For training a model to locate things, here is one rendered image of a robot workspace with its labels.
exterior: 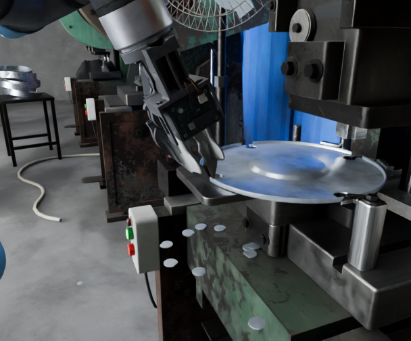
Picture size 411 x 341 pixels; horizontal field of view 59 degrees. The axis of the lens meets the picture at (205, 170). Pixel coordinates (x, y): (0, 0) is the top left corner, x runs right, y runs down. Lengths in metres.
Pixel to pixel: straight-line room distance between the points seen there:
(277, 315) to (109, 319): 1.07
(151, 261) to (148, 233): 0.07
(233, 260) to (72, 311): 1.06
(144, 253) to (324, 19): 0.56
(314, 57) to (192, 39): 1.36
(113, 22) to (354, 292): 0.42
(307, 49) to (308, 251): 0.30
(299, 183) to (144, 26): 0.30
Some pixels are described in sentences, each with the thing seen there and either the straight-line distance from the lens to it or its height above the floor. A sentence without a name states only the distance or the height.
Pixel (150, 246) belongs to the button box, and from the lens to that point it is 0.81.
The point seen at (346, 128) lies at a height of 0.84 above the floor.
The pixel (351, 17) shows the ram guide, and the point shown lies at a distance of 0.51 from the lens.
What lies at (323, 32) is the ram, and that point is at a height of 0.99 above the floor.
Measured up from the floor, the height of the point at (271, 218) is 0.72.
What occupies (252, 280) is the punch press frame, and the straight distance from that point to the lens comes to 0.56.
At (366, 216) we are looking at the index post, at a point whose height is 0.78.
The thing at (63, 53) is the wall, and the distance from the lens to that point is 7.08.
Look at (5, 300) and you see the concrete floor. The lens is 1.75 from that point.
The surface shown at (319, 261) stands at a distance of 0.55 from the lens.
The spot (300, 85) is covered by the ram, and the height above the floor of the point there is 0.91.
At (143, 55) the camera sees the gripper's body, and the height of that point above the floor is 0.96.
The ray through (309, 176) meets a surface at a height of 0.79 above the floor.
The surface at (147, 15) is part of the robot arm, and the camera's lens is 0.42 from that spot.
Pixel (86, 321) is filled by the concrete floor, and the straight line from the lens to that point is 1.52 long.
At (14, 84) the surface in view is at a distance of 3.38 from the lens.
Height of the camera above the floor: 0.97
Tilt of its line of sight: 19 degrees down
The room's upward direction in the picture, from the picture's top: straight up
